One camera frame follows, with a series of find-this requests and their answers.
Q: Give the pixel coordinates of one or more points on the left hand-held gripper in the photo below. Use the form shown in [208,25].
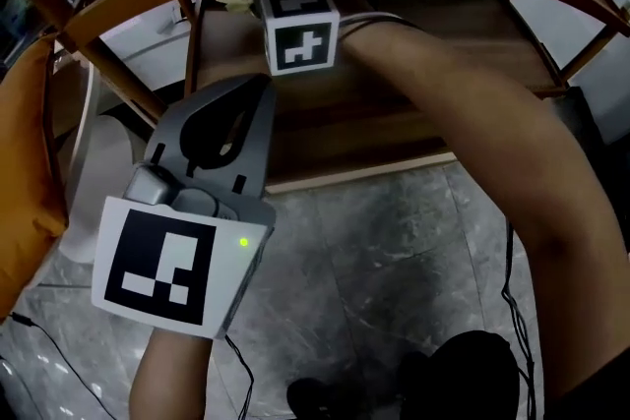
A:
[162,270]

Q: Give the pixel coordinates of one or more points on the person's black clothing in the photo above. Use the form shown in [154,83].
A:
[462,378]

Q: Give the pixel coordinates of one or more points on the white round chair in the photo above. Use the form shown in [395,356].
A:
[98,192]

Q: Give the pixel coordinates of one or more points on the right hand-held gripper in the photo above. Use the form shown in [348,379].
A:
[302,44]

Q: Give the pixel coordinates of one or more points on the person's right forearm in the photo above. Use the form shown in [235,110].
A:
[507,162]

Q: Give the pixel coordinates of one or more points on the wooden three-tier shelf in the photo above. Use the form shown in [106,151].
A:
[467,24]

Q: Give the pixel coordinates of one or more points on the orange cushion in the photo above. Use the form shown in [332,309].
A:
[24,192]

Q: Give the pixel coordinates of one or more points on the person's left forearm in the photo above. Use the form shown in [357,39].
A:
[167,374]

